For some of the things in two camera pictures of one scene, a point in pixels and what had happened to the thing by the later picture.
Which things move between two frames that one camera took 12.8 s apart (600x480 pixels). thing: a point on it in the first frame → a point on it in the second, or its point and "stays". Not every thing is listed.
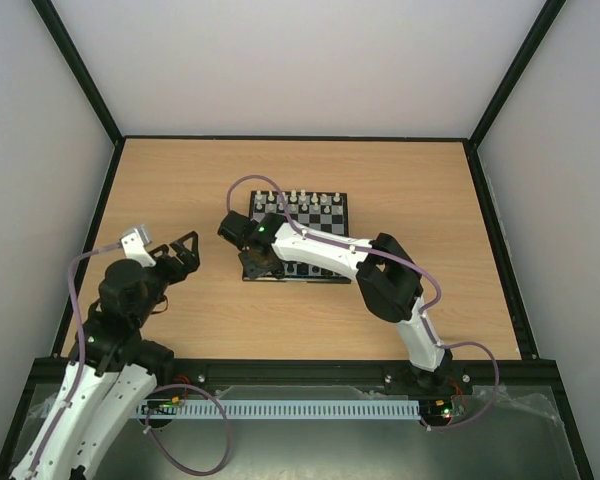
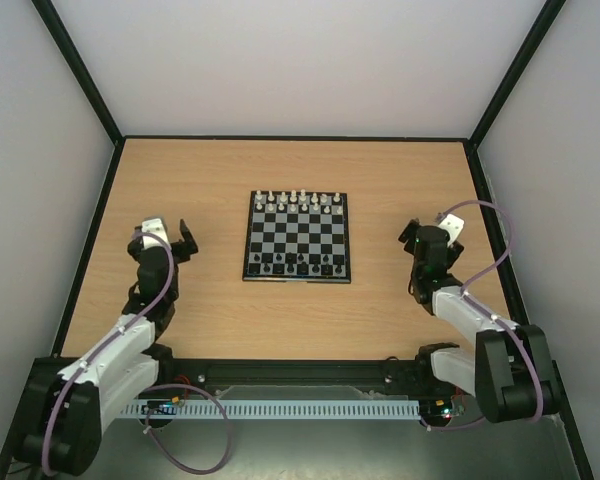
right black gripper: [255, 261] → [410, 238]
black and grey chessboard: [322, 211] stays
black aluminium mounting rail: [361, 373] stays
